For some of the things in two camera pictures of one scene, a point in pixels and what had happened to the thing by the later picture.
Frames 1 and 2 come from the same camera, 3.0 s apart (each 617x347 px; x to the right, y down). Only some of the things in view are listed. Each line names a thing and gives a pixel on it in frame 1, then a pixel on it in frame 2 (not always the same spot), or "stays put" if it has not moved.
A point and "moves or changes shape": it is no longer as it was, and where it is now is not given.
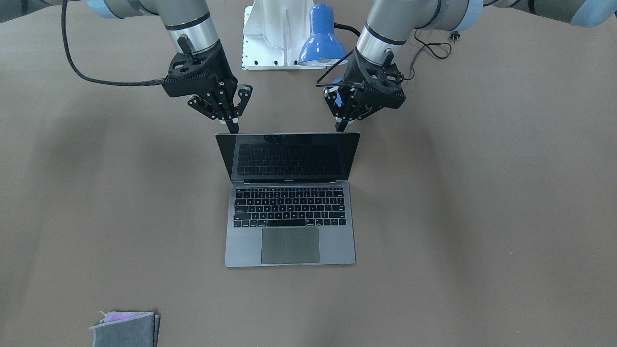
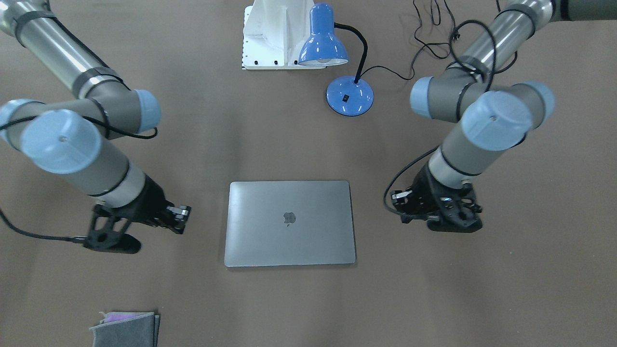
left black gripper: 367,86 -> 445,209
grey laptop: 288,201 moves or changes shape
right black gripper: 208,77 -> 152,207
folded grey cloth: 127,329 stays put
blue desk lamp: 322,47 stays put
